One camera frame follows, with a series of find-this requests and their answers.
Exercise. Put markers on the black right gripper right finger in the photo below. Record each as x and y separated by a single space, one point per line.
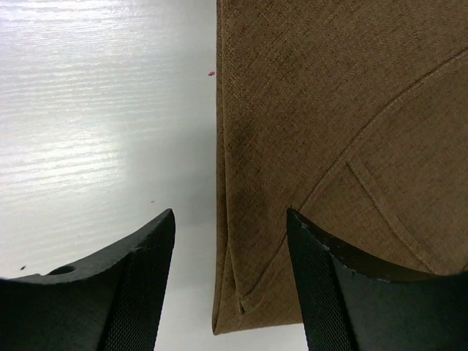
352 300

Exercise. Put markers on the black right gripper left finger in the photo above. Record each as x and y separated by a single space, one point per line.
109 300

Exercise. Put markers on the brown cloth napkin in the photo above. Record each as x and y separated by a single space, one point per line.
354 113

